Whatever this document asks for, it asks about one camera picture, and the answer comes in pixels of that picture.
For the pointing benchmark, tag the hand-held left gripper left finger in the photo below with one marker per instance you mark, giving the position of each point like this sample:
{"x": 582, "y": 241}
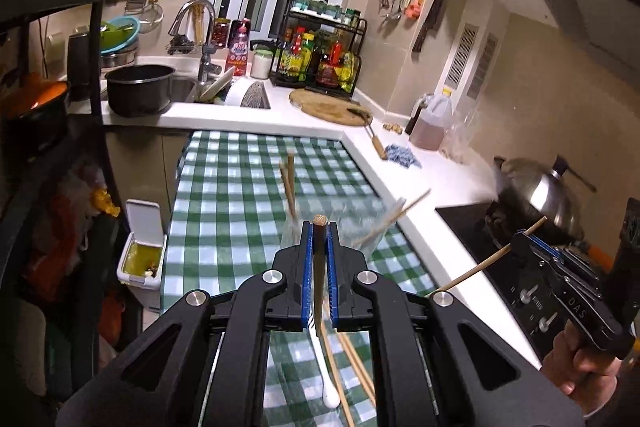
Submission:
{"x": 306, "y": 277}

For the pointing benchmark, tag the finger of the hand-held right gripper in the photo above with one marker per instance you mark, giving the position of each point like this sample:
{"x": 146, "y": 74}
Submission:
{"x": 560, "y": 257}
{"x": 525, "y": 267}

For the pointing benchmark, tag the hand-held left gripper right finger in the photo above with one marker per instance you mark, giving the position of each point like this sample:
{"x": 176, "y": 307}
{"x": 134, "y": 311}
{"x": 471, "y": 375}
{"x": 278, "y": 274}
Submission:
{"x": 333, "y": 277}

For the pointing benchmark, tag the clear plastic utensil container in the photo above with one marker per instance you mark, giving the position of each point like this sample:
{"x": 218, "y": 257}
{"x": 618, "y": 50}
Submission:
{"x": 350, "y": 217}

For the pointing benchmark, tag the person's right hand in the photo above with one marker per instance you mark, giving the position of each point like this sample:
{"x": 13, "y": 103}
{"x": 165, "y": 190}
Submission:
{"x": 565, "y": 357}

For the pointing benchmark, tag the black gas stove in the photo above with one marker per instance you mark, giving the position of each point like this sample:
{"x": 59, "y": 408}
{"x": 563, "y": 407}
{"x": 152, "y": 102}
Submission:
{"x": 465, "y": 227}

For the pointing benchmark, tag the blue dishcloth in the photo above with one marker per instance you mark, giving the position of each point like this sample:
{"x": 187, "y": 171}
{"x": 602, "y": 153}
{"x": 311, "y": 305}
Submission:
{"x": 402, "y": 157}

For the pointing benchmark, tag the ginger pieces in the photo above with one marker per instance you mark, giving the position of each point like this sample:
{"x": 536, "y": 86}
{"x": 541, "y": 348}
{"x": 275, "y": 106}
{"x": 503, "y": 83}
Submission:
{"x": 392, "y": 128}

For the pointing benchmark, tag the cooking oil jug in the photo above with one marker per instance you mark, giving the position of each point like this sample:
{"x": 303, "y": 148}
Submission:
{"x": 430, "y": 127}

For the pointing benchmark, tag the white trash bin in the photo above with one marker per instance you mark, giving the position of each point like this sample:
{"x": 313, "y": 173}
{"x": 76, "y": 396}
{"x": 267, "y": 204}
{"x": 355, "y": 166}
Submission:
{"x": 145, "y": 217}

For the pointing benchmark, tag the round wooden cutting board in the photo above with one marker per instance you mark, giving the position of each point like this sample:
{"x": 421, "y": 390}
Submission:
{"x": 320, "y": 104}

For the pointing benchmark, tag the white perforated drain basket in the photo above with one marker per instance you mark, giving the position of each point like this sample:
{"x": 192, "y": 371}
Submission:
{"x": 250, "y": 94}

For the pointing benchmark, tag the white plate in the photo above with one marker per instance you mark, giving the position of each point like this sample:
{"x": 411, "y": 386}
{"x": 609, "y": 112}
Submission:
{"x": 217, "y": 84}

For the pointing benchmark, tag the white lidded jar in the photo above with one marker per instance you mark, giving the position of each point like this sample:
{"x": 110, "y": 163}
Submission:
{"x": 260, "y": 64}

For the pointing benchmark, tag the group of sauce bottles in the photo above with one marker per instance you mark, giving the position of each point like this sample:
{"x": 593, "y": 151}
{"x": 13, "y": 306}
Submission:
{"x": 320, "y": 59}

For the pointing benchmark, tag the pink dish soap bottle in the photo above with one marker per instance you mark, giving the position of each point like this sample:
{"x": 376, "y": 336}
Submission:
{"x": 239, "y": 52}

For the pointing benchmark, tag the black spice rack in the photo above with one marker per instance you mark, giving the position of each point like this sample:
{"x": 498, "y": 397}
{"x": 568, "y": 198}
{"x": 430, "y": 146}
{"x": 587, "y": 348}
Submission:
{"x": 362, "y": 37}

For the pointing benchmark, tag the steel kitchen faucet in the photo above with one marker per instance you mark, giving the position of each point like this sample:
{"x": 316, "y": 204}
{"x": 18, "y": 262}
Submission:
{"x": 205, "y": 57}

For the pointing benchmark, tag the plastic bags on rack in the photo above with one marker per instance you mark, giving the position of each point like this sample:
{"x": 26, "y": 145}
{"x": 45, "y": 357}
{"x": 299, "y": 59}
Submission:
{"x": 65, "y": 227}

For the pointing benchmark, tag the black cooking pot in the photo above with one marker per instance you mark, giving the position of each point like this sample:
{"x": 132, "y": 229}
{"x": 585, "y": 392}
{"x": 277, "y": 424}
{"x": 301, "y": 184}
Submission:
{"x": 140, "y": 92}

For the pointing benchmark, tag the red jar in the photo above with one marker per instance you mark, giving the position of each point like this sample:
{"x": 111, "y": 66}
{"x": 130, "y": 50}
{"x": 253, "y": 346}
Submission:
{"x": 220, "y": 32}

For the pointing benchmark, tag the hanging cleaver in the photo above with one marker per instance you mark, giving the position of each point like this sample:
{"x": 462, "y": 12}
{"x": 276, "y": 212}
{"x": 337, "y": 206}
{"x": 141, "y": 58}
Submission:
{"x": 427, "y": 22}

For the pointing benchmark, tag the row of spice jars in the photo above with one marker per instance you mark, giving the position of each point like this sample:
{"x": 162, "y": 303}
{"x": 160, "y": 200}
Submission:
{"x": 325, "y": 6}

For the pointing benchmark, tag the black shelving rack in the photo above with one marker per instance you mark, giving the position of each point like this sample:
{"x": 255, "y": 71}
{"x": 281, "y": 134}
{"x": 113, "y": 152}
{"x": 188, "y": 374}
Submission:
{"x": 100, "y": 57}

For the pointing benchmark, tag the green plastic colander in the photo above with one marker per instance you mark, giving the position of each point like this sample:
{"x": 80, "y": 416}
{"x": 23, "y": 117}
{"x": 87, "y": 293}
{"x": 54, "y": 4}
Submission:
{"x": 120, "y": 37}

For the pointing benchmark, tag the black canister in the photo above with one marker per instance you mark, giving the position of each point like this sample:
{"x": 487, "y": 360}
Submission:
{"x": 84, "y": 67}

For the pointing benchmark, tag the black bowl orange contents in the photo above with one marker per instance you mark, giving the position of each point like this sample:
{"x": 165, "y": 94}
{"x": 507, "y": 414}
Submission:
{"x": 35, "y": 107}

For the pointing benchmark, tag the white wall vent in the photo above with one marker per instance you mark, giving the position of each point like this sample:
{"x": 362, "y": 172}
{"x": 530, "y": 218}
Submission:
{"x": 484, "y": 67}
{"x": 461, "y": 57}

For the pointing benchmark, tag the white wall socket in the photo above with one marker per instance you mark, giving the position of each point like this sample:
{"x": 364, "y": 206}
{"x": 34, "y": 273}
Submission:
{"x": 56, "y": 48}

